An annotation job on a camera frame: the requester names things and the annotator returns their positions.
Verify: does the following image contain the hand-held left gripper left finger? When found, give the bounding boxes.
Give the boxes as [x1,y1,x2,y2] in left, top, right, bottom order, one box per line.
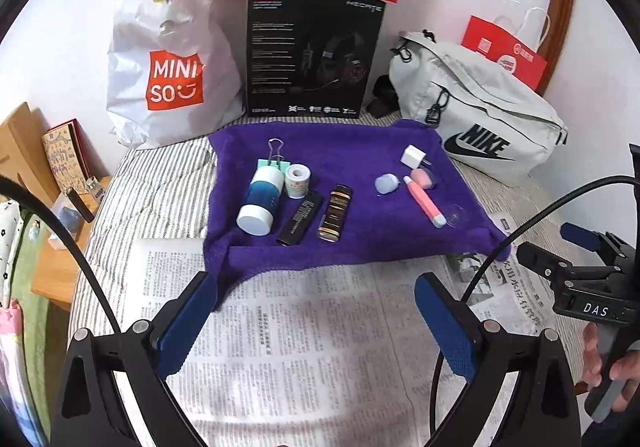
[50,271,221,447]

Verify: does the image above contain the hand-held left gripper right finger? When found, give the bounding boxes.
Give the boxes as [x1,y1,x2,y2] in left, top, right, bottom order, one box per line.
[415,272,583,447]

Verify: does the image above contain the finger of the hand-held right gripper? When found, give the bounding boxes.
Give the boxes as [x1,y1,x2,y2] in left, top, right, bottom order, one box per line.
[559,222,613,255]
[515,242,581,280]

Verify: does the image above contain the clear plastic cap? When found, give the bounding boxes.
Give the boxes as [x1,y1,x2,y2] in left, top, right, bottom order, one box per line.
[442,203,471,229]

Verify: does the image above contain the pink and white pen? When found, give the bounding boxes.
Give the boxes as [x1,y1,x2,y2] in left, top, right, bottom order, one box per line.
[404,177,447,229]

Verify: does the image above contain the pink and blue case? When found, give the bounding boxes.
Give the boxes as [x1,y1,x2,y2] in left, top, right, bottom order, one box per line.
[410,166,443,191]

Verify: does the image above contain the white and blue bottle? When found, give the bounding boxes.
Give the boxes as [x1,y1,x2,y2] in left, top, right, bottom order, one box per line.
[236,167,283,235]

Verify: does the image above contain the black tube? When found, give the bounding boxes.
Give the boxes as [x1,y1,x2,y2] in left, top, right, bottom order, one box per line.
[276,191,323,248]

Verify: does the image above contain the small white jar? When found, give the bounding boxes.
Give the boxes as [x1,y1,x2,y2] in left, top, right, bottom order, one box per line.
[375,173,402,196]

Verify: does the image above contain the brown gold-striped tube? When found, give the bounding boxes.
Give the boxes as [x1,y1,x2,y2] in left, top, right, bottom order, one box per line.
[317,184,353,244]

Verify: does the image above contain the white charger plug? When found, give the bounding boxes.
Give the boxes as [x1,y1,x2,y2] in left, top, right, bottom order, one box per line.
[399,144,432,171]

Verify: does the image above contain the green binder clip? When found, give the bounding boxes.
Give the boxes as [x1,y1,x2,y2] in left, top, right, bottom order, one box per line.
[257,138,291,178]

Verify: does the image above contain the white tape roll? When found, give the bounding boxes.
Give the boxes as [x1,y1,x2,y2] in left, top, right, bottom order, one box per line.
[284,163,312,199]

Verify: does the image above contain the person's right hand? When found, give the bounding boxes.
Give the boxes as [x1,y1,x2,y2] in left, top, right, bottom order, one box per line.
[580,324,640,410]

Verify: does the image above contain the purple towel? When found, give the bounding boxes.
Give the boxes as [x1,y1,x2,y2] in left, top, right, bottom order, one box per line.
[206,119,511,313]

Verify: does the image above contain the newspaper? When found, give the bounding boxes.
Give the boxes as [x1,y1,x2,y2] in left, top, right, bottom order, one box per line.
[127,212,551,447]

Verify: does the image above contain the striped bed sheet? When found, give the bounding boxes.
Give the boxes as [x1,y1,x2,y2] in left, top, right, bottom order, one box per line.
[70,109,591,447]

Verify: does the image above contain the wooden nightstand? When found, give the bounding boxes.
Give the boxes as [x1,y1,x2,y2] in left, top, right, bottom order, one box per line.
[30,174,113,313]

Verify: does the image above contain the green cloth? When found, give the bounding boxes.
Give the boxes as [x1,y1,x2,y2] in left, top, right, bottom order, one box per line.
[7,247,76,433]

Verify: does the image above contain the clear plastic packet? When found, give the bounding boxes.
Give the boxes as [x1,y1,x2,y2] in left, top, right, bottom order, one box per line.
[49,192,86,250]

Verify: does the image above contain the black stick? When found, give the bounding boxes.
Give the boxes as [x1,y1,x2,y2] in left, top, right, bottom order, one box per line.
[66,187,96,224]

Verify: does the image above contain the grey waist bag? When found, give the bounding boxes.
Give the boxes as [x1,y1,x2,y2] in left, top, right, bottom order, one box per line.
[367,29,569,186]

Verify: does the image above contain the pink cloth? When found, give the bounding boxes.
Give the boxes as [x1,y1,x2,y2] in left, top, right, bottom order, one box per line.
[0,299,23,368]

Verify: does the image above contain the white spotted cloth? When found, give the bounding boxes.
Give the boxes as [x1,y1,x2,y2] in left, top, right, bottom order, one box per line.
[0,197,38,308]

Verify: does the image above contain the patterned notebook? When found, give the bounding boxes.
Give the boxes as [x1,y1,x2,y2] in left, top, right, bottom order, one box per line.
[41,119,91,182]

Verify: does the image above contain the light wooden board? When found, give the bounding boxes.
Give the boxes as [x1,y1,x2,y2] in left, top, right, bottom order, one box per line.
[0,102,63,208]

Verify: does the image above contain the black headset box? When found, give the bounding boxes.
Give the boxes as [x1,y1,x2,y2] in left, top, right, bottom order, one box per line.
[245,0,387,119]

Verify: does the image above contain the white plastic bag orange label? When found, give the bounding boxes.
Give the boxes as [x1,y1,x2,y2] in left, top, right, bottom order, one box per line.
[105,0,246,150]

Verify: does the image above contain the black cable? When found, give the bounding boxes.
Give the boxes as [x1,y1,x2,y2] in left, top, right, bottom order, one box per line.
[427,176,640,447]
[0,174,123,335]

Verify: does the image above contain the brown wooden frame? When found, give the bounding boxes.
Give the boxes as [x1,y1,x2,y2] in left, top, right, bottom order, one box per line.
[542,0,578,95]

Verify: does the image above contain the red paper bag white handles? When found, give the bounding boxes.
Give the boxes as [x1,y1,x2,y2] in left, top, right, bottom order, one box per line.
[460,1,551,92]

